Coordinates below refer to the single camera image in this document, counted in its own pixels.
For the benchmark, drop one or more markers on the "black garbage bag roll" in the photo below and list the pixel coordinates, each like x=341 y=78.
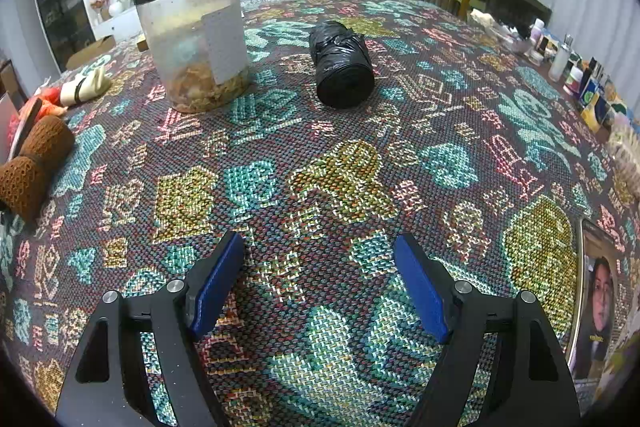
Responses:
x=340 y=62

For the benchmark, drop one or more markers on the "clear plastic jar black lid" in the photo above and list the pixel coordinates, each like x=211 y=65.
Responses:
x=180 y=37

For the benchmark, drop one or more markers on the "orange cloth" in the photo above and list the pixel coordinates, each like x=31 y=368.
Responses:
x=52 y=104

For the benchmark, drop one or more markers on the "row of toiletry bottles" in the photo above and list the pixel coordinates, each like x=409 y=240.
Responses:
x=585 y=82

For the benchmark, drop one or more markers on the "red flowers in vase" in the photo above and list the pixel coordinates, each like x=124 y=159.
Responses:
x=100 y=2

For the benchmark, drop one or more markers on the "brown knitted cloth roll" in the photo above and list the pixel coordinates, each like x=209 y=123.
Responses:
x=35 y=162

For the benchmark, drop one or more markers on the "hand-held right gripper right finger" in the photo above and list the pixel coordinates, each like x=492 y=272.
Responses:
x=420 y=287

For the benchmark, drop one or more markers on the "cream cloth roll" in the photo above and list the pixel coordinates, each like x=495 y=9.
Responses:
x=87 y=87

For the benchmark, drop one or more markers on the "patterned woven blanket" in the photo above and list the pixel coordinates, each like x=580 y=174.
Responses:
x=320 y=177

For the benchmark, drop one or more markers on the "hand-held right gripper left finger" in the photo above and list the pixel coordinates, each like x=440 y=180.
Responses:
x=215 y=287

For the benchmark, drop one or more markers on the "white round vase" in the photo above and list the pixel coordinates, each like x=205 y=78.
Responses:
x=116 y=8

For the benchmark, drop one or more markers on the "smartphone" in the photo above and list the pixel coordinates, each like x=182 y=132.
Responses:
x=597 y=297

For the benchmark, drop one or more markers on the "cardboard box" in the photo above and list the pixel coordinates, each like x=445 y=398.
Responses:
x=90 y=52

